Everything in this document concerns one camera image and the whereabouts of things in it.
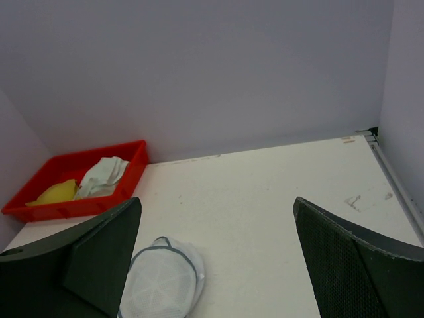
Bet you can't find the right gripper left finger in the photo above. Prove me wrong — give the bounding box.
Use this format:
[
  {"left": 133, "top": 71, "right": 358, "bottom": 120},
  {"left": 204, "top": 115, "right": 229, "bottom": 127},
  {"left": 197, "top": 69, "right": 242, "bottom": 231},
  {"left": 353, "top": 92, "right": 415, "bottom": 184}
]
[{"left": 1, "top": 197, "right": 142, "bottom": 317}]

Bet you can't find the yellow bra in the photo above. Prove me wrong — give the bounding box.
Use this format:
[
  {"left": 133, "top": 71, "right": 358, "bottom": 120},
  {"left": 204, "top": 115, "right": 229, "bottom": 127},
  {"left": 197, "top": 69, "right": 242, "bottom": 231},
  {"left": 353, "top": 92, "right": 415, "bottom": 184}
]
[{"left": 25, "top": 179, "right": 78, "bottom": 207}]

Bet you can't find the red plastic tray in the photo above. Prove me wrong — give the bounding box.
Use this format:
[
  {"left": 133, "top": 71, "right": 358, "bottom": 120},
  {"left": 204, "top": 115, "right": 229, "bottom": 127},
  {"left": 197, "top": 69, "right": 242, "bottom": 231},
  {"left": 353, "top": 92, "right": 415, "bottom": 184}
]
[{"left": 1, "top": 140, "right": 149, "bottom": 223}]

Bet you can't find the white mesh laundry bag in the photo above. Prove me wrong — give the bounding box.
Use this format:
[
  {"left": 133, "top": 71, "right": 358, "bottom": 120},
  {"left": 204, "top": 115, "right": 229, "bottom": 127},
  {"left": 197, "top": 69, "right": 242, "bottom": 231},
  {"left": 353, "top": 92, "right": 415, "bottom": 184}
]
[{"left": 117, "top": 236, "right": 205, "bottom": 317}]

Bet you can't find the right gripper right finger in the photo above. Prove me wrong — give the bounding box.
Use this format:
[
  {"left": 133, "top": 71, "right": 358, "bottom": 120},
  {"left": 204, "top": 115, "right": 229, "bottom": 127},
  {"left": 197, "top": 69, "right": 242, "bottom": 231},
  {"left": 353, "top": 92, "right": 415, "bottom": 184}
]
[{"left": 293, "top": 197, "right": 423, "bottom": 317}]

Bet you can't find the white bra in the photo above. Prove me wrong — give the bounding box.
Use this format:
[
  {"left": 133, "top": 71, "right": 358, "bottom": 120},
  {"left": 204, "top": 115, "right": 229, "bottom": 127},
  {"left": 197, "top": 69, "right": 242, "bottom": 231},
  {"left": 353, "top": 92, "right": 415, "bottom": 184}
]
[{"left": 74, "top": 156, "right": 130, "bottom": 200}]

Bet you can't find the aluminium table edge profile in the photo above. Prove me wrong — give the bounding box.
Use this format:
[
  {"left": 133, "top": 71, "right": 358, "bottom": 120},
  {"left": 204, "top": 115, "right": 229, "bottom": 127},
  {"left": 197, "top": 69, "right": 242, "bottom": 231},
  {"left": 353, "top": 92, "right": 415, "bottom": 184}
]
[{"left": 355, "top": 127, "right": 423, "bottom": 244}]

